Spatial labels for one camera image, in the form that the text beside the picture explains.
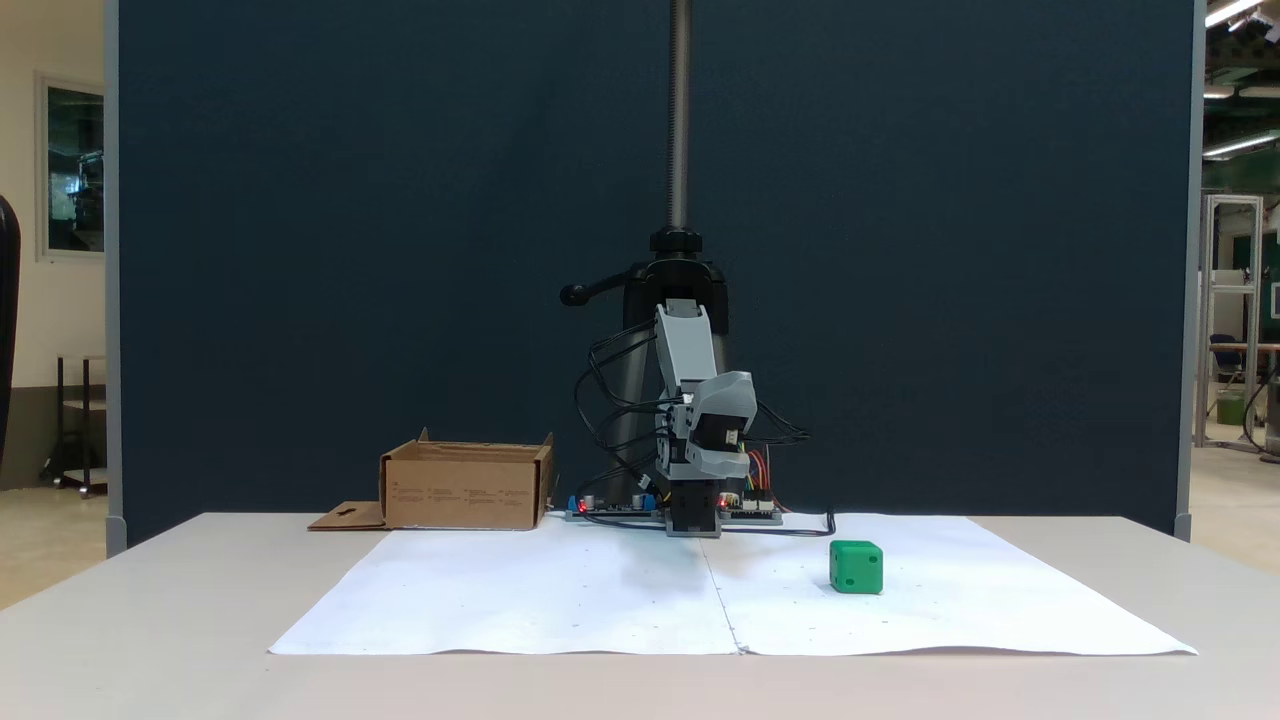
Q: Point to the green die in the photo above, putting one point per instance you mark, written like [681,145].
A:
[855,568]

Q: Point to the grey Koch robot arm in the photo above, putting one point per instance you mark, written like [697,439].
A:
[685,350]

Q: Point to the green waste bin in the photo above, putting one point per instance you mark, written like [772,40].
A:
[1231,410]

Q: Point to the blue circuit board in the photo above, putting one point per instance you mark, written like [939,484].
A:
[610,508]

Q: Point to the brown cardboard box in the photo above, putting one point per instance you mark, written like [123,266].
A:
[460,492]

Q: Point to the white paper sheet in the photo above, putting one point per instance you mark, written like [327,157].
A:
[950,610]
[520,600]

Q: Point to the dark blue partition panel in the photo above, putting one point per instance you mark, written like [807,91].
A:
[350,250]

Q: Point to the blue office chair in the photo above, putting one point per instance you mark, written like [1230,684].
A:
[1226,360]

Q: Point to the ceiling strip light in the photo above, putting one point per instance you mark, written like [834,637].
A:
[1230,10]
[1240,144]

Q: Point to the black shelf cart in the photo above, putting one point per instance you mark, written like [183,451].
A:
[62,420]

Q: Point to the black chair back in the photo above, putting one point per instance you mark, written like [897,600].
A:
[7,320]

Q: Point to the camera stand with metal pole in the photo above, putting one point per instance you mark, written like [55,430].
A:
[679,120]

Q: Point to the aluminium frame rack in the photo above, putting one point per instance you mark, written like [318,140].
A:
[1206,320]

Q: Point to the framed wall window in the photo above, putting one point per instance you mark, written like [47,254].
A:
[74,170]

